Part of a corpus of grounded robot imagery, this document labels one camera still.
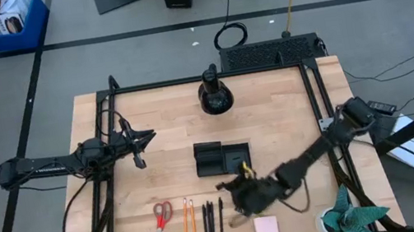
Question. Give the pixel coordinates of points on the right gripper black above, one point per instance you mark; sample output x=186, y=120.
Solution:
x=263, y=192

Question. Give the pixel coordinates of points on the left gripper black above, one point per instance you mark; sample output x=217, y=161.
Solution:
x=124, y=143

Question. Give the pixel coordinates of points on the black mesh desk organizer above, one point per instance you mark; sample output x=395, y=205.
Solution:
x=209, y=159

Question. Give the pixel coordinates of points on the pink sticky note pad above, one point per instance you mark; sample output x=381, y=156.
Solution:
x=266, y=228

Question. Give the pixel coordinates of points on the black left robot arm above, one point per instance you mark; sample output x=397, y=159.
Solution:
x=43, y=163

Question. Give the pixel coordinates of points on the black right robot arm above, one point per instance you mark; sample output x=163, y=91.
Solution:
x=313, y=153

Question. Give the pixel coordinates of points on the yellow label tag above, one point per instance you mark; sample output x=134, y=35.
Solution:
x=246, y=166

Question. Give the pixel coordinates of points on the green potted plant white pot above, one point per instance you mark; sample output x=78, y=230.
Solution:
x=348, y=216

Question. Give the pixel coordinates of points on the blue storage bin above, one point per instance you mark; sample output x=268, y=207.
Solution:
x=33, y=31

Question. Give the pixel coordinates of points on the black remote control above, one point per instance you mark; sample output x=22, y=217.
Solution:
x=382, y=107

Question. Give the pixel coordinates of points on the white printed boxes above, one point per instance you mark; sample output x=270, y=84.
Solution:
x=6, y=16

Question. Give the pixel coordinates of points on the white paper sheet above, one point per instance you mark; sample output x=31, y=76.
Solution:
x=413, y=145

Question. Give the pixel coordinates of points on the black aluminium table frame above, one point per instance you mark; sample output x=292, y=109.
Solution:
x=205, y=77

